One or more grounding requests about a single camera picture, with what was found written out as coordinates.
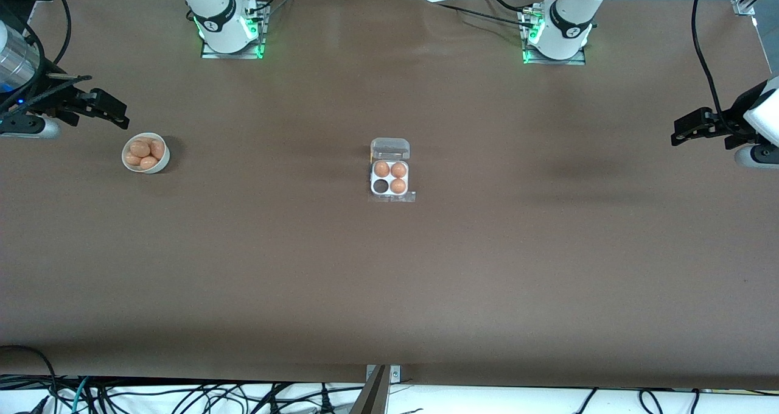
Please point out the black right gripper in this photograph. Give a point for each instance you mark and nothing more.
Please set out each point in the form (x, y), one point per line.
(47, 99)

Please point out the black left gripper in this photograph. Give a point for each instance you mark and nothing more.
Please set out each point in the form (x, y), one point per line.
(732, 120)

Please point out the clear plastic egg box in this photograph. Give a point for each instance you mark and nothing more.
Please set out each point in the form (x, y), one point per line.
(389, 149)

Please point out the white round bowl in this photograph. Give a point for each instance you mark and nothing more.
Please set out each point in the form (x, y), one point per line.
(163, 165)

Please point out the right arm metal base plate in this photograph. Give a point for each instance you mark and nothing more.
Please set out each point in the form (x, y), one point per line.
(231, 55)

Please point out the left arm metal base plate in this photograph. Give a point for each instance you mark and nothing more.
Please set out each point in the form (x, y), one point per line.
(554, 61)

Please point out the small metal bracket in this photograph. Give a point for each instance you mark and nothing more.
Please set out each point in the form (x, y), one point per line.
(395, 374)

